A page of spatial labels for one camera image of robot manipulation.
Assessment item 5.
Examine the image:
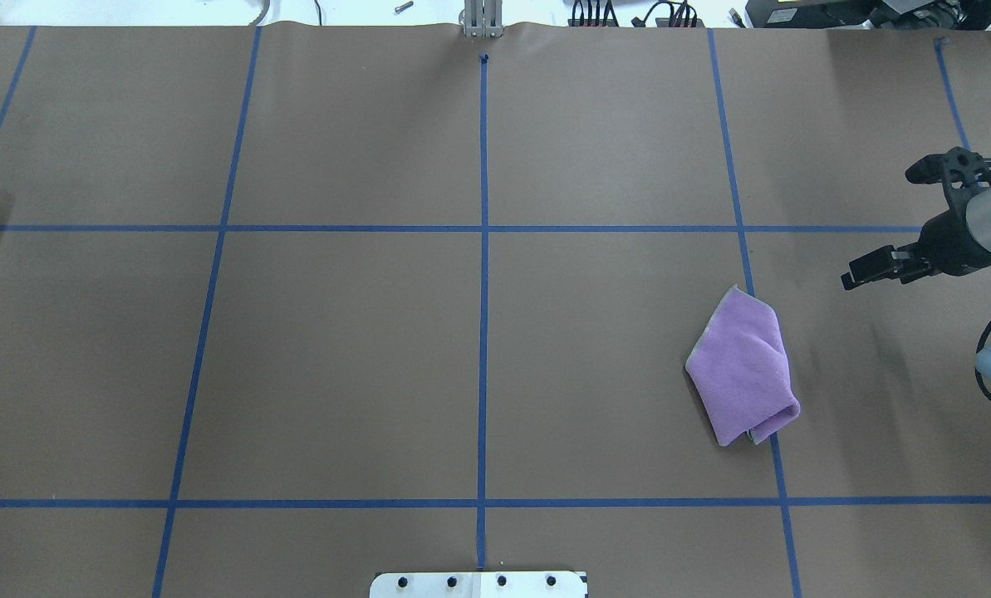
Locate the small electronics board near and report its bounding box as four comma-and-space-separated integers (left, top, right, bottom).
630, 1, 705, 29

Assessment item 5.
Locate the aluminium frame post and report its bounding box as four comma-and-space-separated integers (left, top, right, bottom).
459, 0, 505, 38

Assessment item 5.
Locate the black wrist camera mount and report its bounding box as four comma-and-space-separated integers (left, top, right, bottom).
905, 147, 991, 216

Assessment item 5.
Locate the small electronics board far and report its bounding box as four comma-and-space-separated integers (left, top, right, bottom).
567, 0, 620, 27

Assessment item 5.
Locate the small electronics board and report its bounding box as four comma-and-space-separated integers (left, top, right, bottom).
567, 0, 620, 27
630, 1, 705, 29

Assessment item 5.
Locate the white pillar with base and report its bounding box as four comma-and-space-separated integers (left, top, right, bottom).
369, 571, 589, 597

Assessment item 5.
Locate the purple cloth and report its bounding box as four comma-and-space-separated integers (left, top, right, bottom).
684, 285, 802, 448

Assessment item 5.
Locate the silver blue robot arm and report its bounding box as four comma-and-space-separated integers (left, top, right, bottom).
841, 175, 991, 404

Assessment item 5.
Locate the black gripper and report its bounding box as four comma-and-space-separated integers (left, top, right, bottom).
841, 209, 988, 291

